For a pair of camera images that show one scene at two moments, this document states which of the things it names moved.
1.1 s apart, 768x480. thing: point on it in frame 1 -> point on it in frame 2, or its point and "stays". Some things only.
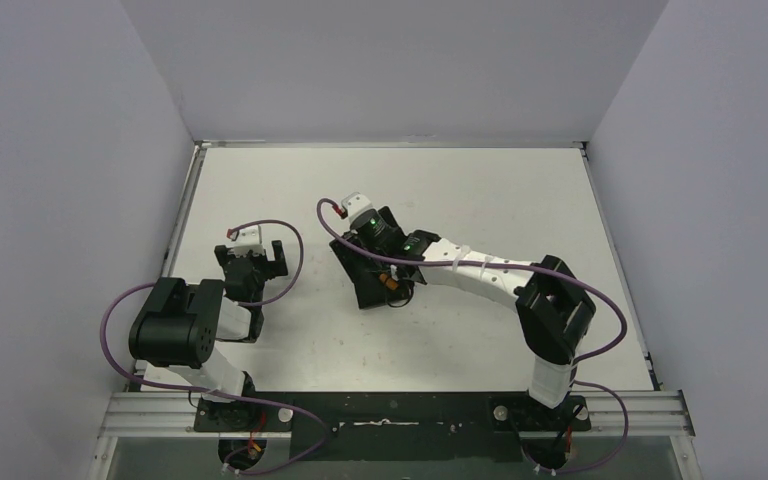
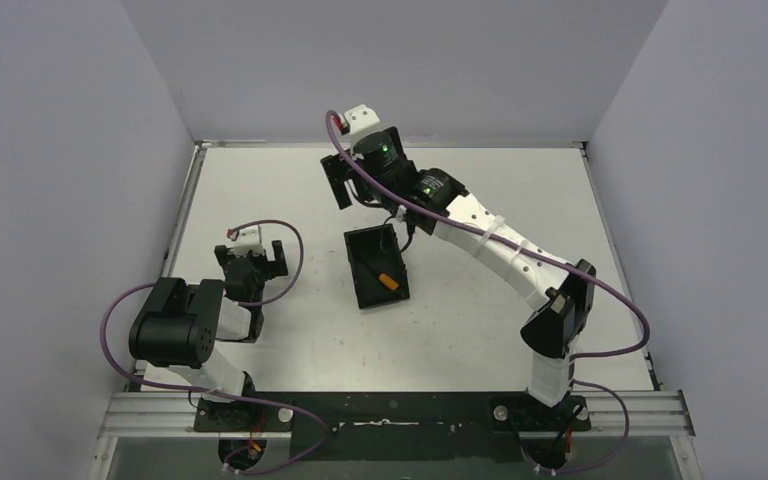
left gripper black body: x=251 y=264 stays
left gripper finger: x=221 y=254 stays
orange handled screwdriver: x=390 y=283 stays
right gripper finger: x=351 y=259 -> x=337 y=170
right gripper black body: x=373 y=264 -> x=372 y=189
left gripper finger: x=280 y=268 stays
